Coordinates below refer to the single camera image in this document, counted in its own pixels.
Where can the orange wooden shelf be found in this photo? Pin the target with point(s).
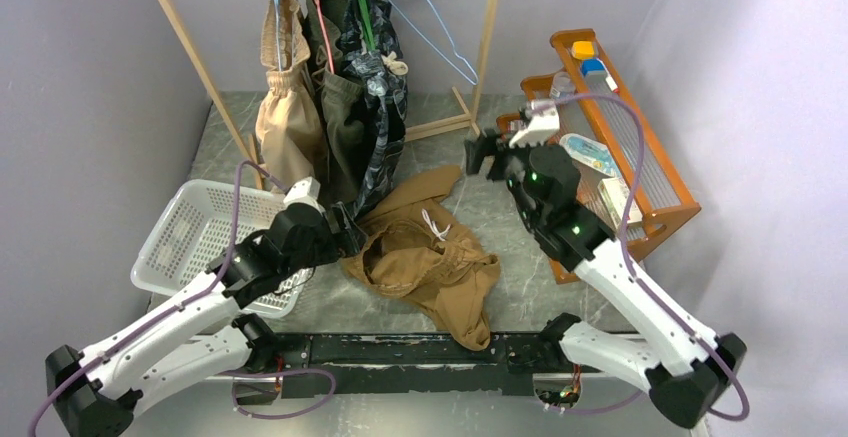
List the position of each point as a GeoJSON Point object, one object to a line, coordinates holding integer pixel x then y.
{"type": "Point", "coordinates": [664, 200]}

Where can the light blue wire hanger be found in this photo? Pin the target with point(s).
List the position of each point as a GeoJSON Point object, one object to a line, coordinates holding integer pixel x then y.
{"type": "Point", "coordinates": [426, 21]}

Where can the white red box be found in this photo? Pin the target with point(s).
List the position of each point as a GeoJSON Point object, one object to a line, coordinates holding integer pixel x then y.
{"type": "Point", "coordinates": [614, 192]}

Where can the yellow sponge block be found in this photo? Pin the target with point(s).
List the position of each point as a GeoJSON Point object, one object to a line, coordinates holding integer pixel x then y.
{"type": "Point", "coordinates": [583, 50]}

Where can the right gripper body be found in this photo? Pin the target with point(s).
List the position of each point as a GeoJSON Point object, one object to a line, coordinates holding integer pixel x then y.
{"type": "Point", "coordinates": [490, 144]}

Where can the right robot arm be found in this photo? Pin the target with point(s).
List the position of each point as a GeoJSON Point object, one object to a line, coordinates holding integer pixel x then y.
{"type": "Point", "coordinates": [681, 364]}

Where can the white plastic laundry basket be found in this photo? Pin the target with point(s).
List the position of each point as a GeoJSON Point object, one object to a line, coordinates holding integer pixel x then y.
{"type": "Point", "coordinates": [195, 228]}

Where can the clear plastic jar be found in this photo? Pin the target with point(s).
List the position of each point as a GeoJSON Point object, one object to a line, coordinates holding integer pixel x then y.
{"type": "Point", "coordinates": [561, 85]}

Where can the green hanger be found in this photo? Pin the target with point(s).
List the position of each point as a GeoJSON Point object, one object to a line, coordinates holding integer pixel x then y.
{"type": "Point", "coordinates": [367, 29]}

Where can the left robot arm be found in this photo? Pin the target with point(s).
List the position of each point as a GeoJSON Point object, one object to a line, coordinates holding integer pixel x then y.
{"type": "Point", "coordinates": [199, 332]}

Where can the olive green shorts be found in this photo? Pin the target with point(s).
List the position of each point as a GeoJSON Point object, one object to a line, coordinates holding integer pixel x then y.
{"type": "Point", "coordinates": [339, 100]}

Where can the blue white box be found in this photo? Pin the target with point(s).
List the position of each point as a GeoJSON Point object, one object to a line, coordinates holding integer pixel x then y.
{"type": "Point", "coordinates": [594, 71]}

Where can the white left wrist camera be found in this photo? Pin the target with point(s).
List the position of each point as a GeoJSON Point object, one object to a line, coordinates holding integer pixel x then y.
{"type": "Point", "coordinates": [305, 191]}

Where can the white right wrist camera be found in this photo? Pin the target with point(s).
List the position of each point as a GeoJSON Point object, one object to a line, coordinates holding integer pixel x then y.
{"type": "Point", "coordinates": [542, 122]}

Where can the light blue oval package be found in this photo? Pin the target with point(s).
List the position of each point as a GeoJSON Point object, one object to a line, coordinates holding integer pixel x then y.
{"type": "Point", "coordinates": [590, 153]}

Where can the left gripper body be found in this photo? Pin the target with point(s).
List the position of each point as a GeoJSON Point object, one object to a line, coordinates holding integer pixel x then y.
{"type": "Point", "coordinates": [343, 240]}

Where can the pink wire hanger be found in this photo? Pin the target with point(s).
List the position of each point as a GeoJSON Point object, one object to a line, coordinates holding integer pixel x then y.
{"type": "Point", "coordinates": [325, 35]}

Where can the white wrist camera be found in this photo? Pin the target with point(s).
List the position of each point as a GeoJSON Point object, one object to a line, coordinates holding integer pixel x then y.
{"type": "Point", "coordinates": [305, 191]}
{"type": "Point", "coordinates": [542, 122]}

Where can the brown shorts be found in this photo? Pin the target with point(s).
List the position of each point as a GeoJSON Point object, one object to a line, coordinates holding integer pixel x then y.
{"type": "Point", "coordinates": [418, 252]}

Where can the beige shorts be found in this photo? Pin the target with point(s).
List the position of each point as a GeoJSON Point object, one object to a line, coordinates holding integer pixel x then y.
{"type": "Point", "coordinates": [288, 127]}

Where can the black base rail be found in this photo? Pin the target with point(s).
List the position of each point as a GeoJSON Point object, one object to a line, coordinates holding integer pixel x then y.
{"type": "Point", "coordinates": [513, 364]}

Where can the wooden clothes rack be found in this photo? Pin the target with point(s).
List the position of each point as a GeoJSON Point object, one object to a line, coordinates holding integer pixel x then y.
{"type": "Point", "coordinates": [467, 120]}

